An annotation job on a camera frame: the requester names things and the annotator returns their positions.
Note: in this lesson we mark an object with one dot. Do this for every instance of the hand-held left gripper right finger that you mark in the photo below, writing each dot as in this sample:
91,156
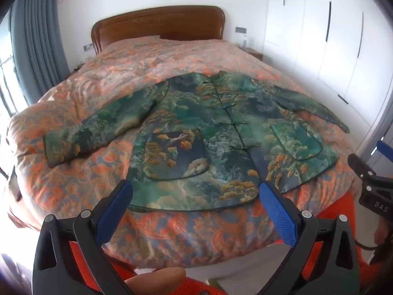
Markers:
279,213

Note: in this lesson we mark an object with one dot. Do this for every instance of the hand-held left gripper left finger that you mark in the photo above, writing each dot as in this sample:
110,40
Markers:
115,213

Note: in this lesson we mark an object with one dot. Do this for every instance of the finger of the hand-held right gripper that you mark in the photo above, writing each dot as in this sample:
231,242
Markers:
357,163
385,149

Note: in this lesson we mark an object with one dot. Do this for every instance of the green printed jacket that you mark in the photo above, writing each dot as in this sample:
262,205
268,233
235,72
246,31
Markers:
196,123

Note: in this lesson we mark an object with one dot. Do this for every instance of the person's right hand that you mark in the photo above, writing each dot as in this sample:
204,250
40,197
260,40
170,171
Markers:
382,232

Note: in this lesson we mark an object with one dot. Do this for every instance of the person's left hand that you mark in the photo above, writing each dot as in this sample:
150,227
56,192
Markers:
153,279

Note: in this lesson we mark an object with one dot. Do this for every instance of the person's orange clothing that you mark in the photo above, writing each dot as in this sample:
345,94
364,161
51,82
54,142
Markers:
334,202

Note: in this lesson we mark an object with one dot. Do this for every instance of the white wardrobe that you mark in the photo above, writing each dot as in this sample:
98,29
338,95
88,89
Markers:
322,37

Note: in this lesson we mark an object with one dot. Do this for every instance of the orange paisley quilt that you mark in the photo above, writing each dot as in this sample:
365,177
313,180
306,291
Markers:
101,76

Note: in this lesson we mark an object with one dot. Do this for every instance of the wooden nightstand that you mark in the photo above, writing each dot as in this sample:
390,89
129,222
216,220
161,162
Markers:
254,53

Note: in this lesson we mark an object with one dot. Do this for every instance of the window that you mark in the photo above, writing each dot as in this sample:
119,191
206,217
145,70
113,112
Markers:
7,76

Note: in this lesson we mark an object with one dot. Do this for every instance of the grey curtain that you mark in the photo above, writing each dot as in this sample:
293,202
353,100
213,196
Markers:
36,37

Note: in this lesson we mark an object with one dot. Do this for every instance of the wooden bed headboard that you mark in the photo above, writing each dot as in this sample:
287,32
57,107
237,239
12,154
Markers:
159,24

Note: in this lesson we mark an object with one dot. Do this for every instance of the small wall switch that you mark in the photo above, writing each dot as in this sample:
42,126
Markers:
88,47

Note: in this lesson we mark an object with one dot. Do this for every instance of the grey wall socket plate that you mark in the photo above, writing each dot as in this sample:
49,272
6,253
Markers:
241,29

